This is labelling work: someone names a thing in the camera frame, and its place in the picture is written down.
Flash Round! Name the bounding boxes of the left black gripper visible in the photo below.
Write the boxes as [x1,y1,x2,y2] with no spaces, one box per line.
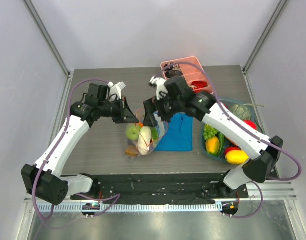
[98,95,139,124]

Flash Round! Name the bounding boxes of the green apple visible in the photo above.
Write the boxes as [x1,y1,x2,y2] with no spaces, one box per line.
[125,123,142,141]

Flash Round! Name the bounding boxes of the white radish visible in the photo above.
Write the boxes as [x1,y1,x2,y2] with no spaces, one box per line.
[137,126,153,156]

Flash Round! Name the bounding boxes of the clear zip top bag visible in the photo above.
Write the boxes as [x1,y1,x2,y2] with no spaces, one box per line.
[124,108,169,158]

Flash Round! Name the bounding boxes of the watermelon slice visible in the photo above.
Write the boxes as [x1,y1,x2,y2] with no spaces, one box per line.
[150,127,159,142]

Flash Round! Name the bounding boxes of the red apple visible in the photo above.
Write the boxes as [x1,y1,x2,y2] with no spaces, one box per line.
[244,120,258,130]

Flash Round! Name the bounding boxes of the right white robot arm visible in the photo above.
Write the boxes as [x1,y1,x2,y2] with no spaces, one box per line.
[143,77,283,198]

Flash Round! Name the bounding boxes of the blue folded t-shirt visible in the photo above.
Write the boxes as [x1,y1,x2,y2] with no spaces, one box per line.
[155,113,193,152]

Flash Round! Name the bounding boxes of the red item in tray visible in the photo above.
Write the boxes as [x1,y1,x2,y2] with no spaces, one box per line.
[189,80,208,93]

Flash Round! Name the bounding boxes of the pink divided tray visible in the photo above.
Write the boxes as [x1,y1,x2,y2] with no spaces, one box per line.
[160,56,214,94]

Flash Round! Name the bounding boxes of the green grapes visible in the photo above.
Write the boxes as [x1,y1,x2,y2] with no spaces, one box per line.
[203,124,219,141]

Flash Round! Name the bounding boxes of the yellow orange mango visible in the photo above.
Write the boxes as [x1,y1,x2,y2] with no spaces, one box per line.
[205,136,221,156]

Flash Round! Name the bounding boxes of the teal fruit basket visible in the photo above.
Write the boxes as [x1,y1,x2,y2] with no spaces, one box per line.
[199,96,257,163]

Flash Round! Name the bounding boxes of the green melon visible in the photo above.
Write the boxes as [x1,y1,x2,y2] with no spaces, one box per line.
[229,103,252,121]

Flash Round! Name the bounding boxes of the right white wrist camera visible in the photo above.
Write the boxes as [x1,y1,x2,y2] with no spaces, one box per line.
[149,76,168,101]

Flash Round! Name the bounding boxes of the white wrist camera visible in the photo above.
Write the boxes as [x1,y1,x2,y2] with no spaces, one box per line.
[108,81,126,101]
[149,76,168,101]

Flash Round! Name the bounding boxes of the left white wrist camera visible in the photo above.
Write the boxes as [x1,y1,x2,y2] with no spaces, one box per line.
[108,81,126,101]

